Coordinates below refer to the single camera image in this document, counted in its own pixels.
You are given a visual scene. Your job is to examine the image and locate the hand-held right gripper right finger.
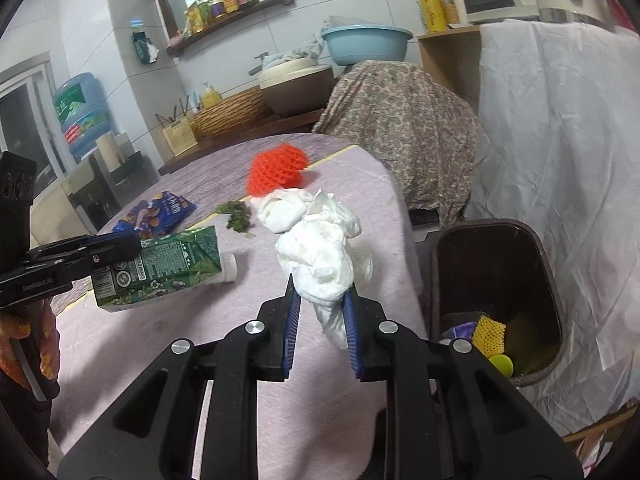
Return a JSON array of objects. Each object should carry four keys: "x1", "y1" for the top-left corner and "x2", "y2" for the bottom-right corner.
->
[{"x1": 342, "y1": 285, "x2": 583, "y2": 480}]

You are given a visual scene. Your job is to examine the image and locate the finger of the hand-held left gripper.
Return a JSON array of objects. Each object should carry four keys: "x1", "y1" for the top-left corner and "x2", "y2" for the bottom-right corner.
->
[
  {"x1": 50, "y1": 250, "x2": 143, "y2": 277},
  {"x1": 27, "y1": 232, "x2": 142, "y2": 257}
]

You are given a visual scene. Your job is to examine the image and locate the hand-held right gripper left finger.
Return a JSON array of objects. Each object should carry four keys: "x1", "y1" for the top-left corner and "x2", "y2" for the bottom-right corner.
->
[{"x1": 57, "y1": 275, "x2": 303, "y2": 480}]

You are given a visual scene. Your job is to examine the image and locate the green drink carton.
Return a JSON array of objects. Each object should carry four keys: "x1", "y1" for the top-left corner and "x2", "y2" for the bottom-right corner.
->
[{"x1": 92, "y1": 226, "x2": 237, "y2": 315}]

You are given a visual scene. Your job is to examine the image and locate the white tissue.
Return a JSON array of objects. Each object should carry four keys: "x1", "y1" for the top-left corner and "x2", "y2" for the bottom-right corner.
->
[
  {"x1": 256, "y1": 187, "x2": 321, "y2": 233},
  {"x1": 276, "y1": 189, "x2": 375, "y2": 351}
]

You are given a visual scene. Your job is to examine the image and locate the yellow foam fruit net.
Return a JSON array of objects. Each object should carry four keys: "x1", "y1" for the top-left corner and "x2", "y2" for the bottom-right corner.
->
[{"x1": 472, "y1": 315, "x2": 507, "y2": 356}]

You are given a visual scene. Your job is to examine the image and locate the dark brown bin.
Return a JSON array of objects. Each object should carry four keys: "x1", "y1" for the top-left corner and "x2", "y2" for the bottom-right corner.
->
[{"x1": 431, "y1": 218, "x2": 564, "y2": 387}]

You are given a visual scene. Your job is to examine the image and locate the person's left forearm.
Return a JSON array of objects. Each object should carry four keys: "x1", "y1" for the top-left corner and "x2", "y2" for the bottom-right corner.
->
[{"x1": 0, "y1": 367, "x2": 53, "y2": 468}]

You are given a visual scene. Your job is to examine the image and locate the person's left hand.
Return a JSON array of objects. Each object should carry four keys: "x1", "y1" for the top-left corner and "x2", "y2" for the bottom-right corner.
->
[{"x1": 0, "y1": 300, "x2": 62, "y2": 403}]

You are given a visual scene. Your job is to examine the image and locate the water dispenser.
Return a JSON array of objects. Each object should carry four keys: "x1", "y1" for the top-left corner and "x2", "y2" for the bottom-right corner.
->
[{"x1": 65, "y1": 152, "x2": 126, "y2": 231}]

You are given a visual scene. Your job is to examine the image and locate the blue snack bag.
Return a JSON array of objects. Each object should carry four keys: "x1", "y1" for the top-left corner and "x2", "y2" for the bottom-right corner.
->
[{"x1": 112, "y1": 191, "x2": 197, "y2": 241}]

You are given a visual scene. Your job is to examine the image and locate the black rack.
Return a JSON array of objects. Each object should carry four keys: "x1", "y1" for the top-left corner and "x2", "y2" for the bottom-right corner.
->
[{"x1": 112, "y1": 155, "x2": 161, "y2": 197}]

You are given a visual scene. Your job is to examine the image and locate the white framed window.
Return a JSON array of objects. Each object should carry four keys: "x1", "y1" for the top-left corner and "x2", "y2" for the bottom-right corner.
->
[{"x1": 0, "y1": 52, "x2": 61, "y2": 186}]

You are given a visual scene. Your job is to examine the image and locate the beige paper roll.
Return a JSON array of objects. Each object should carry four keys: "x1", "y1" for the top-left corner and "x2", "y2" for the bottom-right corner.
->
[{"x1": 96, "y1": 132, "x2": 126, "y2": 168}]

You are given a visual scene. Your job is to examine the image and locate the blue water jug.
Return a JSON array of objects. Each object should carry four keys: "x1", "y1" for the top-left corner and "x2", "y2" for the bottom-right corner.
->
[{"x1": 52, "y1": 72, "x2": 112, "y2": 158}]

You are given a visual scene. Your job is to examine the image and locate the green vegetable scraps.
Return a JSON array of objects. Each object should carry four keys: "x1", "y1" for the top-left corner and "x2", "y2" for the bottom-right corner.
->
[{"x1": 217, "y1": 200, "x2": 256, "y2": 235}]

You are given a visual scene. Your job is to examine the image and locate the beige utensil holder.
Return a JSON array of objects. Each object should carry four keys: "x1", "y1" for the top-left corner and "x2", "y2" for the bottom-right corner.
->
[{"x1": 161, "y1": 115, "x2": 199, "y2": 157}]

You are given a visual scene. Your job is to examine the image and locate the grey purple table mat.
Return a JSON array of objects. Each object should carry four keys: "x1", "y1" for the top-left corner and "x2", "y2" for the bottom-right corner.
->
[{"x1": 50, "y1": 132, "x2": 361, "y2": 311}]

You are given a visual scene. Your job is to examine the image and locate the bunch of chopsticks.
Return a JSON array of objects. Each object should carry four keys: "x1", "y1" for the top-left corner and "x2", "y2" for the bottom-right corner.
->
[{"x1": 155, "y1": 92, "x2": 201, "y2": 126}]

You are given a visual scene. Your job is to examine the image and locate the red foam fruit net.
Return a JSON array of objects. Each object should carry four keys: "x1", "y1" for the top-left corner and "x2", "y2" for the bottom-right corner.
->
[{"x1": 246, "y1": 144, "x2": 307, "y2": 197}]

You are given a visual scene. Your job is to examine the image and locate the dark wooden counter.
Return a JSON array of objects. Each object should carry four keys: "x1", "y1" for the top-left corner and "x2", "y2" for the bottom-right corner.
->
[{"x1": 157, "y1": 107, "x2": 326, "y2": 177}]

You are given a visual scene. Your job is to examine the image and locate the wicker basket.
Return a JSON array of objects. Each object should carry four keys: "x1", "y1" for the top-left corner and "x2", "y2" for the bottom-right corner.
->
[{"x1": 192, "y1": 85, "x2": 268, "y2": 138}]

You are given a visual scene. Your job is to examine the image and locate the green tissue packet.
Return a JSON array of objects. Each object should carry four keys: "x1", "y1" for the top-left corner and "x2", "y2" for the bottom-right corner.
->
[{"x1": 131, "y1": 30, "x2": 160, "y2": 65}]

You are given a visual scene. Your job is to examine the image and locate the floral cloth cover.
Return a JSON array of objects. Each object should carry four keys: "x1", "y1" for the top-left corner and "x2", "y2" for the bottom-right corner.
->
[{"x1": 312, "y1": 60, "x2": 483, "y2": 228}]

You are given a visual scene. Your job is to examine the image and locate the brown ceramic pot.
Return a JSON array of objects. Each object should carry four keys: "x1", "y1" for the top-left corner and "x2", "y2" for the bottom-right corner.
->
[{"x1": 260, "y1": 65, "x2": 335, "y2": 118}]

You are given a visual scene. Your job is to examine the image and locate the cream round lid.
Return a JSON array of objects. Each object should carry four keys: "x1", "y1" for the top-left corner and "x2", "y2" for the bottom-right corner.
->
[{"x1": 258, "y1": 57, "x2": 322, "y2": 92}]

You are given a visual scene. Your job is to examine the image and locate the grey white towel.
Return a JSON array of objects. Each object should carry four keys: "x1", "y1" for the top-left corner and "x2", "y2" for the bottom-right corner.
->
[{"x1": 262, "y1": 17, "x2": 331, "y2": 69}]

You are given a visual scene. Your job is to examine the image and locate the row of bottles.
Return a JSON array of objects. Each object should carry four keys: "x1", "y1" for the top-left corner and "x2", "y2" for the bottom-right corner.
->
[{"x1": 184, "y1": 0, "x2": 278, "y2": 36}]

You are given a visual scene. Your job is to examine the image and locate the white crinkled sheet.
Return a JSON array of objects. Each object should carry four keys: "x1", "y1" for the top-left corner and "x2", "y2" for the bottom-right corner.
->
[{"x1": 462, "y1": 18, "x2": 640, "y2": 436}]

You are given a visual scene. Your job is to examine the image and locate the wooden cabinet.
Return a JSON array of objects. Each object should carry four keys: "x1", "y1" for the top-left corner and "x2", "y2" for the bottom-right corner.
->
[{"x1": 416, "y1": 26, "x2": 483, "y2": 102}]

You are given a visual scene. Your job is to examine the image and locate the light blue plastic basin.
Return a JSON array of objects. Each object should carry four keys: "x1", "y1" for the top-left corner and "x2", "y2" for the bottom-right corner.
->
[{"x1": 321, "y1": 25, "x2": 414, "y2": 67}]

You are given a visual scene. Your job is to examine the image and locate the glass jar wooden lid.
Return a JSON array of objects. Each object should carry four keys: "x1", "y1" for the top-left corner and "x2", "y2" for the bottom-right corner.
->
[{"x1": 436, "y1": 0, "x2": 461, "y2": 25}]

